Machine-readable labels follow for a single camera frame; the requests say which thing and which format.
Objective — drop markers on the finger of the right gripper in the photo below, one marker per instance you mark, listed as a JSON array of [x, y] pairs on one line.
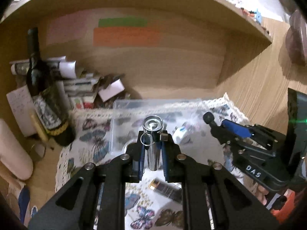
[[219, 132], [236, 129]]

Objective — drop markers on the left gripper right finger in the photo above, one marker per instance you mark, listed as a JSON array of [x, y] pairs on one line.
[[212, 198]]

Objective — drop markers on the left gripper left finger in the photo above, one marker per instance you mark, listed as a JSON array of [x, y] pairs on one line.
[[94, 195]]

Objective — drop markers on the silver metal cylinder flashlight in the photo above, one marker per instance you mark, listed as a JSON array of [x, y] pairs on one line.
[[151, 139]]

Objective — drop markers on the clear plastic storage box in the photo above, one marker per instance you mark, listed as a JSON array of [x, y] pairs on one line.
[[183, 119]]

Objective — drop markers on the white small bottle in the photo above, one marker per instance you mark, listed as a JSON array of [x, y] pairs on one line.
[[182, 134]]

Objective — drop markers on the butterfly print lace cloth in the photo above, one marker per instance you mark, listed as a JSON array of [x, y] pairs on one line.
[[93, 145]]

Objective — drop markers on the beige cylindrical object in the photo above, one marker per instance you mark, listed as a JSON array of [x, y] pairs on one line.
[[13, 155]]

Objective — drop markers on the yellow lip balm tube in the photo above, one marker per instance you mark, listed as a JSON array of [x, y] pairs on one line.
[[39, 127]]

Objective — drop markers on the dark wine bottle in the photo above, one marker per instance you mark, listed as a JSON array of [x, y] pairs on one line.
[[45, 95]]

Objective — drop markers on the white notepaper sheet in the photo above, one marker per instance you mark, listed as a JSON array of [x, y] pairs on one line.
[[21, 103]]

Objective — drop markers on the stack of books and papers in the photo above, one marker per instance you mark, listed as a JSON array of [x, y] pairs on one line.
[[77, 88]]

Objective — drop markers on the orange sticky note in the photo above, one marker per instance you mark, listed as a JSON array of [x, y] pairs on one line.
[[125, 37]]

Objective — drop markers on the green sticky note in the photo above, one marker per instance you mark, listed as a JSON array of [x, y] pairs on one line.
[[124, 21]]

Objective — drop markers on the pink sticky note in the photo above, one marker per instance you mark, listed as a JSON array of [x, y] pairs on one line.
[[66, 28]]

